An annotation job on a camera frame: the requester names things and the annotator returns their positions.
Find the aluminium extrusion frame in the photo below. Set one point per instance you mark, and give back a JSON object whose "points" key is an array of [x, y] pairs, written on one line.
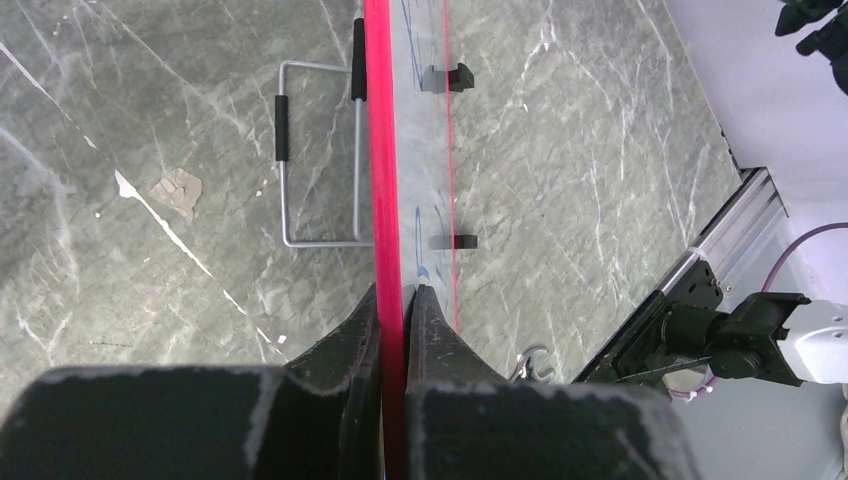
{"points": [[728, 241]]}

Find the black whiteboard clip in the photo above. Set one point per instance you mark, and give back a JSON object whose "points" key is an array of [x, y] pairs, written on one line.
{"points": [[457, 80], [453, 242]]}

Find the wire whiteboard stand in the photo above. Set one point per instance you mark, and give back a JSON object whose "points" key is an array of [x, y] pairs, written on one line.
{"points": [[319, 115]]}

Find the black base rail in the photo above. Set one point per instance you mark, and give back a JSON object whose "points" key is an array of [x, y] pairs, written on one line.
{"points": [[637, 345]]}

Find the pink framed whiteboard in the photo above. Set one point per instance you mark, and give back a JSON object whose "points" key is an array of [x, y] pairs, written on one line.
{"points": [[410, 146]]}

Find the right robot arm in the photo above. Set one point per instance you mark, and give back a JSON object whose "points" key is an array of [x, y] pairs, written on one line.
{"points": [[775, 77]]}

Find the silver open end wrench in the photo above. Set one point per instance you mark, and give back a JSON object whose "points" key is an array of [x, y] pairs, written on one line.
{"points": [[527, 366]]}

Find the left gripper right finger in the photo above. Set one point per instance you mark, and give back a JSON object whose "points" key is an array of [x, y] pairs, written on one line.
{"points": [[466, 421]]}

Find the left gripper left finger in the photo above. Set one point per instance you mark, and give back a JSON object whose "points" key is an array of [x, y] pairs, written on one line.
{"points": [[315, 417]]}

